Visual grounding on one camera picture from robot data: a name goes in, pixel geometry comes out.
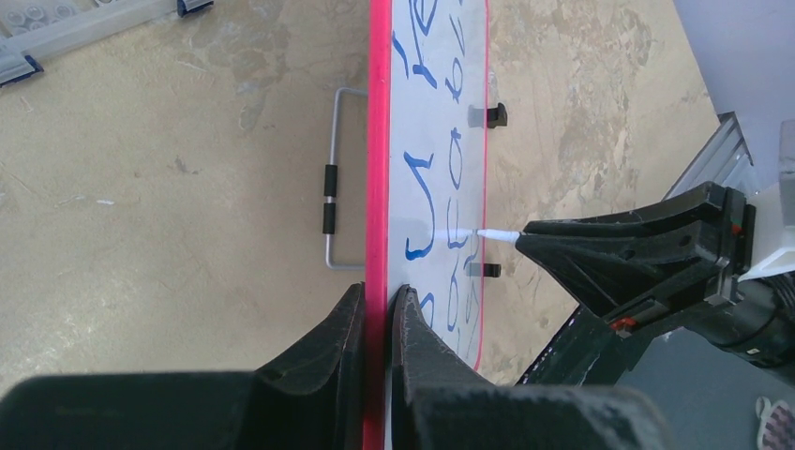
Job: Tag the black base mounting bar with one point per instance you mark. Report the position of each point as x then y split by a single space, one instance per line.
585 351

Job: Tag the white blue whiteboard marker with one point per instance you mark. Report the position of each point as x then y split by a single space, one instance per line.
500 235

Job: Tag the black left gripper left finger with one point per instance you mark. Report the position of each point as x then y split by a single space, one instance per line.
308 397

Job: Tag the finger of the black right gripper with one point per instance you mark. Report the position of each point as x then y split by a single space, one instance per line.
584 257

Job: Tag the aluminium frame rail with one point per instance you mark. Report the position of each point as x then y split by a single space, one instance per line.
724 159

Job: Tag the black whiteboard clip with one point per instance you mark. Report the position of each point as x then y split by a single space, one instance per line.
494 117
484 270

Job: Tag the grey wire whiteboard stand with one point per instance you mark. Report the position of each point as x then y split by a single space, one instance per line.
330 185

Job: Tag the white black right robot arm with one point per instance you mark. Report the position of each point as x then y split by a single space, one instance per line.
760 327

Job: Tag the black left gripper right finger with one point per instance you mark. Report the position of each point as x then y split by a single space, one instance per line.
439 402

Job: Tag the patterned mug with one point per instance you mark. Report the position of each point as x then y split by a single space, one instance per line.
776 425

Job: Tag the clear plastic screw box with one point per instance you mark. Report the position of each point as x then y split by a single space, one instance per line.
32 31

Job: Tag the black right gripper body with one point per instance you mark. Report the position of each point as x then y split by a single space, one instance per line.
696 245

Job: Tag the pink framed whiteboard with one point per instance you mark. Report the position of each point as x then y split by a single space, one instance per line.
427 149

